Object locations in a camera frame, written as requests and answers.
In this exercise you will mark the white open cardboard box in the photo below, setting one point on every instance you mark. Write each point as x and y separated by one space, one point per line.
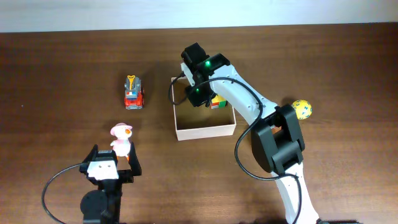
202 122

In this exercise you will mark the yellow ball blue letters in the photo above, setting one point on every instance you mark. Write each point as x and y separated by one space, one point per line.
302 108

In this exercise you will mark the red grey toy truck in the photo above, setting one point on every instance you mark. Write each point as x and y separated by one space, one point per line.
134 93

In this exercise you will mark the multicolour puzzle cube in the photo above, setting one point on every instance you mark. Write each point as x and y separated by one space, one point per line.
218 102

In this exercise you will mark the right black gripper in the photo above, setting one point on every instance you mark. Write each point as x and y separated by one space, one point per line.
196 99

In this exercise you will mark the pink white duck toy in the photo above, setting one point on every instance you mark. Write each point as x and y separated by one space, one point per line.
121 146

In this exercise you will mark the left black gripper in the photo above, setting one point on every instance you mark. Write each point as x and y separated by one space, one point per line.
127 176

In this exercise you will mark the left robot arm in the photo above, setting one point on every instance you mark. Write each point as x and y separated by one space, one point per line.
103 204

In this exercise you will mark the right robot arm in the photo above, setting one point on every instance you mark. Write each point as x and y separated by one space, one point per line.
276 137

